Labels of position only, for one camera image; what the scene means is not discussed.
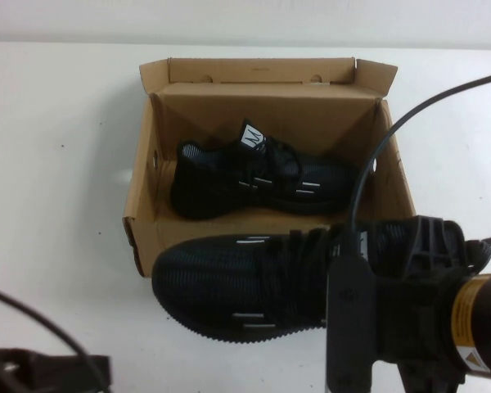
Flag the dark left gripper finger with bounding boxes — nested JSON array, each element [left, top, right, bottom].
[[0, 346, 112, 393]]

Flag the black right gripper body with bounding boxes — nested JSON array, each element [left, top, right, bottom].
[[375, 215, 472, 358]]

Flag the black knit sneaker white stripes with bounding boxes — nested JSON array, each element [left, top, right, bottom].
[[151, 219, 414, 340], [170, 118, 363, 220]]

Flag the brown cardboard shoe box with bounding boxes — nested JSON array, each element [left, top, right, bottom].
[[122, 56, 419, 280]]

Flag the dark left arm cable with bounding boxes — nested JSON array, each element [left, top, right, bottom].
[[0, 284, 89, 393]]

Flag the dark right arm cable bundle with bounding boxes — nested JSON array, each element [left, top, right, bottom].
[[464, 235, 491, 271]]

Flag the black right camera cable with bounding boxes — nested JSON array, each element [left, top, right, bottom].
[[347, 70, 491, 263]]

